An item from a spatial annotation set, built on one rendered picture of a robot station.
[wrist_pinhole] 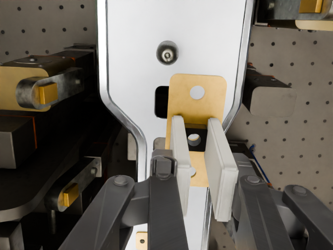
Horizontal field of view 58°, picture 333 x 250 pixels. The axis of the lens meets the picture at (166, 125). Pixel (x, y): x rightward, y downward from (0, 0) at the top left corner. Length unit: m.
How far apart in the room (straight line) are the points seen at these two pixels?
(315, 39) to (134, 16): 0.50
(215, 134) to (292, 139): 0.70
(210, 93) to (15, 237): 0.28
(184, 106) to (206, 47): 0.26
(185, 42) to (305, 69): 0.44
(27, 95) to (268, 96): 0.34
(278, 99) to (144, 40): 0.23
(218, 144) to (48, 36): 0.68
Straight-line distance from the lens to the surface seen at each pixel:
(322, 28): 0.45
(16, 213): 0.37
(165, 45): 0.41
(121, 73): 0.46
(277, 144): 0.86
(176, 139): 0.16
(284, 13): 0.44
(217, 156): 0.16
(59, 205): 0.45
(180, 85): 0.20
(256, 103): 0.50
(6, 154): 0.42
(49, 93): 0.40
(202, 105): 0.20
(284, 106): 0.51
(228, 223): 0.56
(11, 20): 0.84
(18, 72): 0.43
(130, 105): 0.47
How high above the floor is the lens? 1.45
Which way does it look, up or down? 71 degrees down
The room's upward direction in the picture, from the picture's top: 177 degrees counter-clockwise
